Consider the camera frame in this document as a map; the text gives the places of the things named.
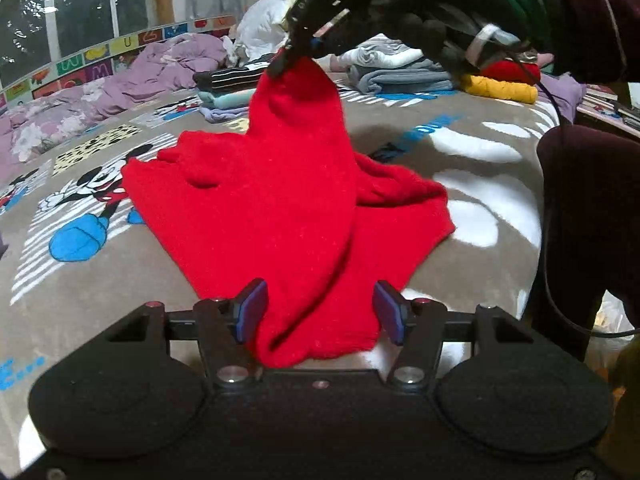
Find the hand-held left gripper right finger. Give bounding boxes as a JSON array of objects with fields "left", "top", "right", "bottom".
[{"left": 372, "top": 280, "right": 536, "bottom": 391}]

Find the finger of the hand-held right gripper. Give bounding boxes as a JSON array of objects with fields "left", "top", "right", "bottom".
[
  {"left": 302, "top": 25, "right": 343, "bottom": 58},
  {"left": 265, "top": 34, "right": 307, "bottom": 79}
]

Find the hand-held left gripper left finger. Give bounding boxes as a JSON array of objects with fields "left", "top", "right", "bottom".
[{"left": 107, "top": 279, "right": 271, "bottom": 391}]

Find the red knit sweater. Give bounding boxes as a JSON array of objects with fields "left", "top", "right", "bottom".
[{"left": 120, "top": 55, "right": 457, "bottom": 368}]

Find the person's right forearm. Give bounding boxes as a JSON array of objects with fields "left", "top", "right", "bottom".
[{"left": 542, "top": 0, "right": 640, "bottom": 83}]

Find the white crumpled bedding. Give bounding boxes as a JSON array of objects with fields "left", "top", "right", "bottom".
[{"left": 235, "top": 0, "right": 321, "bottom": 61}]

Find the black striped folded garment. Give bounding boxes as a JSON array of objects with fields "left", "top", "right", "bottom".
[{"left": 192, "top": 52, "right": 281, "bottom": 93}]

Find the white folded garment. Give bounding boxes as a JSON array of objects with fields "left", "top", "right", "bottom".
[{"left": 320, "top": 35, "right": 441, "bottom": 73}]

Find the lavender folded garment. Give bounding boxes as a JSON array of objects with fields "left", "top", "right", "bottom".
[{"left": 200, "top": 105, "right": 251, "bottom": 123}]

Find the grey folded garment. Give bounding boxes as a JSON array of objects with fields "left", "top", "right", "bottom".
[{"left": 347, "top": 62, "right": 461, "bottom": 95}]

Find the cartoon mouse printed blanket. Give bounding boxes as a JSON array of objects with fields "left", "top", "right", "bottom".
[{"left": 0, "top": 70, "right": 576, "bottom": 461}]

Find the purple floral quilt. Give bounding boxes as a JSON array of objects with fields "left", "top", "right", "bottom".
[{"left": 0, "top": 32, "right": 236, "bottom": 163}]

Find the yellow folded garment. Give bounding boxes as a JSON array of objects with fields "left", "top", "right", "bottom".
[{"left": 460, "top": 74, "right": 540, "bottom": 106}]

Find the colourful alphabet foam panel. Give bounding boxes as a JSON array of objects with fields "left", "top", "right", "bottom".
[{"left": 0, "top": 14, "right": 236, "bottom": 111}]

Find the small red folded garment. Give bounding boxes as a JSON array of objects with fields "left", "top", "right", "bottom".
[{"left": 480, "top": 60, "right": 542, "bottom": 86}]

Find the person's maroon clothed leg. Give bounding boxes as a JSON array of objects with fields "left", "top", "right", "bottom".
[{"left": 525, "top": 125, "right": 640, "bottom": 361}]

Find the purple crumpled garment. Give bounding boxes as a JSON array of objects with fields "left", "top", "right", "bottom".
[{"left": 537, "top": 74, "right": 588, "bottom": 123}]

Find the stack of books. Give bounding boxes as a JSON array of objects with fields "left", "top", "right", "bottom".
[{"left": 575, "top": 85, "right": 640, "bottom": 138}]

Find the white arched tube frame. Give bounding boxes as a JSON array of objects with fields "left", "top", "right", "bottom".
[{"left": 0, "top": 0, "right": 126, "bottom": 61}]

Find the window with wooden frame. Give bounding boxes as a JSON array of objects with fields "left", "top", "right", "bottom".
[{"left": 0, "top": 0, "right": 173, "bottom": 91}]

